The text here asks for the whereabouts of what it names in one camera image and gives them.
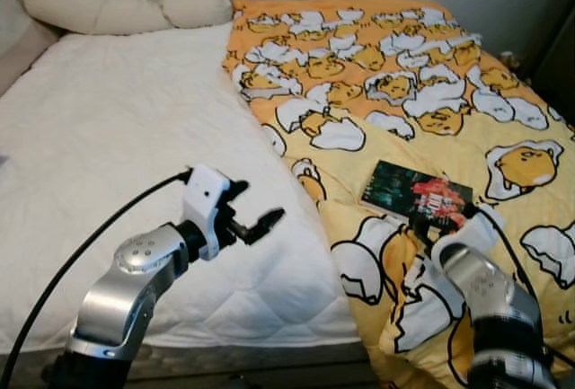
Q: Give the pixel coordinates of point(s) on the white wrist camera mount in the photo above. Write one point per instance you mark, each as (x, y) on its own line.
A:
(205, 200)
(458, 243)

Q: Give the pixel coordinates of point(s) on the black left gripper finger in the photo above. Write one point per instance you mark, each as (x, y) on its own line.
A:
(237, 190)
(259, 225)

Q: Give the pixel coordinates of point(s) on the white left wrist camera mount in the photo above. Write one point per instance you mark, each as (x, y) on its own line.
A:
(205, 200)

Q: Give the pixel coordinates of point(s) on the small bedside item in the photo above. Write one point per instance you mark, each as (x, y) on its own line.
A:
(509, 59)

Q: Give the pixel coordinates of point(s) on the dark cabinet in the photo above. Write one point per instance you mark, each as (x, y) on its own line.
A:
(559, 66)

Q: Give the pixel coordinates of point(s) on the beige long pillow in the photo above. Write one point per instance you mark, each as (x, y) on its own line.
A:
(99, 7)

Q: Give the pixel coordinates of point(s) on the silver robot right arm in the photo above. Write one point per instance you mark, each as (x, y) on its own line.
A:
(490, 286)

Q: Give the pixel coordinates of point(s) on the dark green red book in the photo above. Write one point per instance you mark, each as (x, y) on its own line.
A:
(409, 190)

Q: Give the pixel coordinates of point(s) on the white quilted mattress pad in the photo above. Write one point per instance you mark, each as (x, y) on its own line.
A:
(135, 137)

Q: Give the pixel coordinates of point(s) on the yellow egg print blanket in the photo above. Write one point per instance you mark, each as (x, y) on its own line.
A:
(431, 92)

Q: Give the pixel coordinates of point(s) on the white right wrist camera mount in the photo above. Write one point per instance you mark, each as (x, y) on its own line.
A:
(458, 243)

